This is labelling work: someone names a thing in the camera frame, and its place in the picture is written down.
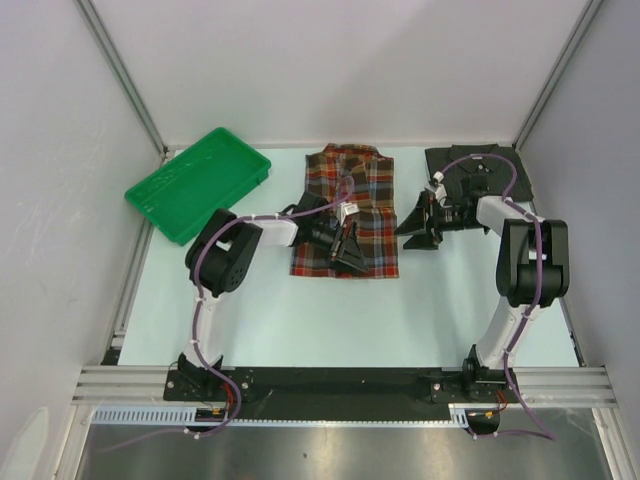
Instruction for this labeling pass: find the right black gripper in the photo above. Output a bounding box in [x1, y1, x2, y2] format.
[394, 190, 484, 250]

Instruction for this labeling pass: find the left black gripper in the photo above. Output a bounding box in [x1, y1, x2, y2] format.
[308, 221, 367, 276]

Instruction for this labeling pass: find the red plaid long sleeve shirt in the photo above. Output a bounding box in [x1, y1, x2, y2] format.
[284, 143, 399, 279]

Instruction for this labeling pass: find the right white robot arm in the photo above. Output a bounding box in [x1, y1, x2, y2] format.
[395, 172, 570, 402]

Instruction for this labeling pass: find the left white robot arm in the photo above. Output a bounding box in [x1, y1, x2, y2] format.
[177, 191, 368, 400]

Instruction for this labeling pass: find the folded dark striped shirt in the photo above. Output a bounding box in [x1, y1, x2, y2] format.
[425, 144, 534, 203]

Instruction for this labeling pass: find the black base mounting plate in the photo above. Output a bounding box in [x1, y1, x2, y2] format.
[163, 366, 516, 423]

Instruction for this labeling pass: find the green plastic tray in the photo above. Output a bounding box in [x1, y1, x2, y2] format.
[124, 127, 271, 246]

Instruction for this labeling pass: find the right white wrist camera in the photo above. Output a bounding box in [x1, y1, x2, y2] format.
[425, 171, 448, 204]

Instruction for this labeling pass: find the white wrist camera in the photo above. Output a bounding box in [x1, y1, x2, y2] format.
[425, 171, 448, 204]
[336, 202, 359, 224]

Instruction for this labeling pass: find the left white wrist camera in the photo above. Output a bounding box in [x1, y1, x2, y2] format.
[336, 202, 359, 224]

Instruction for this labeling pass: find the white slotted cable duct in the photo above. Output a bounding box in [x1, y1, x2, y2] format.
[92, 405, 499, 429]

